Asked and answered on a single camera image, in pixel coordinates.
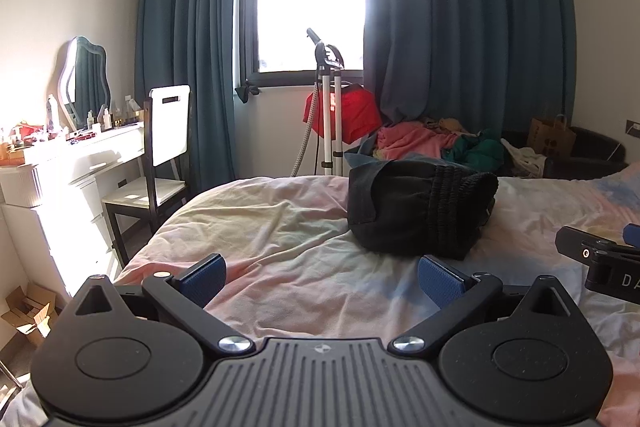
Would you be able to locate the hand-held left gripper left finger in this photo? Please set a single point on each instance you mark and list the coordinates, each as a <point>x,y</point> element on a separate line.
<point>205,281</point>

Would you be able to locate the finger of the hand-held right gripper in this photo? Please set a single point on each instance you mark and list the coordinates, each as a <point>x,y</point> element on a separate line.
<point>585,244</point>
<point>632,234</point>

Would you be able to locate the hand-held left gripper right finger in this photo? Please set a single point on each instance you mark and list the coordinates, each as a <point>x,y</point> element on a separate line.
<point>442,282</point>

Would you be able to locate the black pants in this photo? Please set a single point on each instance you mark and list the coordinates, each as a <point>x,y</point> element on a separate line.
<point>400,207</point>

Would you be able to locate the bed with pastel sheet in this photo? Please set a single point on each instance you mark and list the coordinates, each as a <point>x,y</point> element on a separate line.
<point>280,237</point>

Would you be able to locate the black armchair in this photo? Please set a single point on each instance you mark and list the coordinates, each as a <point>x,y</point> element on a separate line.
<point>590,157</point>

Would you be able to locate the white cloth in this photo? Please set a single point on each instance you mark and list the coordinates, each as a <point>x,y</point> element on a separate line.
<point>527,159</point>

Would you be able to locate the brown paper bag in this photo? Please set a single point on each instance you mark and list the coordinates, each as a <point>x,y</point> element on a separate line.
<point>550,137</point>

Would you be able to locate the green cloth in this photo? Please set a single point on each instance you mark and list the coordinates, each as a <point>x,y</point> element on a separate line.
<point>480,154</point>

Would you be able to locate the pink cloth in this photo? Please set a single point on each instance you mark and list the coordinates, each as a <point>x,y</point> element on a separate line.
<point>410,139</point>

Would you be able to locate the blue cloth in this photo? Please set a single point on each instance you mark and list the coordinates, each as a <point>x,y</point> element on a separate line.
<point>362,152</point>

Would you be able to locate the beige cloth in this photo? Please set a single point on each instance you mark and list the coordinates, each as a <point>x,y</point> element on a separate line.
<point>450,124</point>

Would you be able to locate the chair with white backrest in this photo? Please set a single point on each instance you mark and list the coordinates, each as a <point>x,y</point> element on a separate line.
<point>170,127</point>

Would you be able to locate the white vanity desk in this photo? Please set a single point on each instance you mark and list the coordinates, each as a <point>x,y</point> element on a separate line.
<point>65,187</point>

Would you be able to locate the cardboard box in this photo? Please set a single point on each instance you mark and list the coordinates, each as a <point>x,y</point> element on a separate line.
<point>30,312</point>

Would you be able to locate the red garment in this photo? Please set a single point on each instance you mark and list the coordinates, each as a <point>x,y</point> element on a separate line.
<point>355,112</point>

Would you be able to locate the dark curtain tieback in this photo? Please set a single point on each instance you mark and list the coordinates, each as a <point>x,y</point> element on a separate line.
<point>247,92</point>

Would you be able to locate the teal curtain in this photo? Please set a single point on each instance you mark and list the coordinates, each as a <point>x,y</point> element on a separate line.
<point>475,32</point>
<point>190,57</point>

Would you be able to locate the cluster of cosmetic bottles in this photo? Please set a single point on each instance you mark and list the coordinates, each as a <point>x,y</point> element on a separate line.
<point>50,112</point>

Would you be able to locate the wavy-framed mirror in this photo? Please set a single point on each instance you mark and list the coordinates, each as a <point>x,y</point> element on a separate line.
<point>87,82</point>

